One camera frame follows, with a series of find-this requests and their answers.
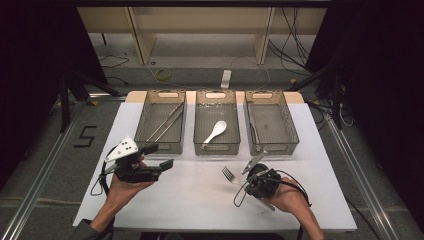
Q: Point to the metal fork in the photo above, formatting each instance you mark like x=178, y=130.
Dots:
x=228, y=173

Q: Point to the white power strip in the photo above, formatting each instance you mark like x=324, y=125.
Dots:
x=226, y=79

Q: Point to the beige wooden shelf unit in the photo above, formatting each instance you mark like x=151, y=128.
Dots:
x=140, y=40

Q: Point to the aluminium floor rail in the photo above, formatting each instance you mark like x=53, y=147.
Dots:
x=40, y=180
x=360, y=173

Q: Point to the person's right hand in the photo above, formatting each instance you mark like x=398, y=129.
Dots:
x=291, y=196

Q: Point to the person's left hand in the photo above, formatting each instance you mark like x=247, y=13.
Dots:
x=123, y=191

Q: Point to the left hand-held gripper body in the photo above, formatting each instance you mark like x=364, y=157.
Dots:
x=133, y=170

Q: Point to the black curtain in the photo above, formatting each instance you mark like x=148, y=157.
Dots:
x=383, y=83
x=26, y=66

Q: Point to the metal table knife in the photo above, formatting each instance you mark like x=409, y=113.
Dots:
x=255, y=136

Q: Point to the black metal stand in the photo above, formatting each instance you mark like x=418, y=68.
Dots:
x=336, y=100
x=64, y=100

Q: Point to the metal chopstick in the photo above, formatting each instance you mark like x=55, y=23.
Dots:
x=165, y=122
x=165, y=130

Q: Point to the yellow tape roll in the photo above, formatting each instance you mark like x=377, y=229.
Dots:
x=163, y=74

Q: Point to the grey transparent plastic bin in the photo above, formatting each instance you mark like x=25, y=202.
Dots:
x=160, y=123
x=216, y=110
x=273, y=126

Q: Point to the white ceramic spoon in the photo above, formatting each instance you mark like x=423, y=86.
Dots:
x=220, y=127

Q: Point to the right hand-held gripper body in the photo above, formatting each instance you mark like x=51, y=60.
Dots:
x=268, y=180

